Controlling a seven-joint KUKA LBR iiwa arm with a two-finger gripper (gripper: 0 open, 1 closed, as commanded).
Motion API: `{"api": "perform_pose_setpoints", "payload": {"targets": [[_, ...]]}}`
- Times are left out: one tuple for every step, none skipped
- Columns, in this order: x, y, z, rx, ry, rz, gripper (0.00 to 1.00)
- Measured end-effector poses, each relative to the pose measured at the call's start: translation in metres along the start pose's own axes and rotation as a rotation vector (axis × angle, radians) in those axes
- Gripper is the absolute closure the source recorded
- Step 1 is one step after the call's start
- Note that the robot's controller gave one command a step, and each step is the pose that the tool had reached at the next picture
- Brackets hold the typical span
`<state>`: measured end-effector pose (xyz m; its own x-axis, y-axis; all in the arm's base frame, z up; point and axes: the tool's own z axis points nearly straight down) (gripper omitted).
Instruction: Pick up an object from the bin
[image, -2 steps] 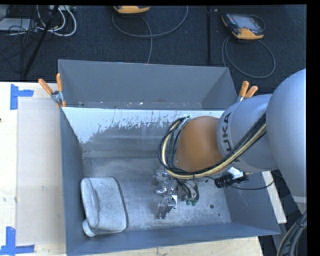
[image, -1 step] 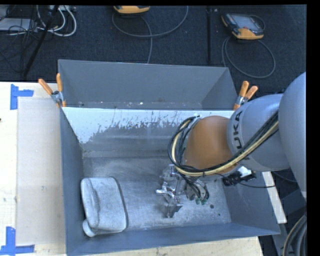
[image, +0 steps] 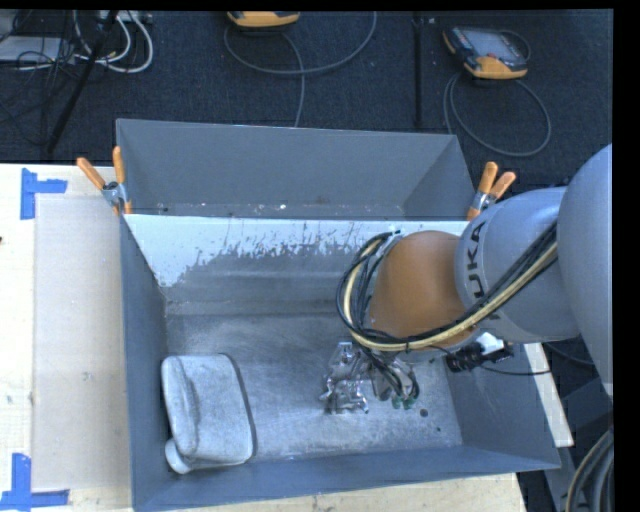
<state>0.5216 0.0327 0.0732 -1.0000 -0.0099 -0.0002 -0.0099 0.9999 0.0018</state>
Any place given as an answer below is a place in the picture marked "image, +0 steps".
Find white plastic jug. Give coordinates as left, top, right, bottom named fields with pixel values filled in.
left=160, top=353, right=258, bottom=476

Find grey metal bin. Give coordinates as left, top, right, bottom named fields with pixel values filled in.
left=115, top=118, right=563, bottom=512

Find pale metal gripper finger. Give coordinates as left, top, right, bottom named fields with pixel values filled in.
left=327, top=341, right=364, bottom=380
left=318, top=378, right=372, bottom=415

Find black cylinder on white bracket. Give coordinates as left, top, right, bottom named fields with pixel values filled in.
left=445, top=331, right=515, bottom=374

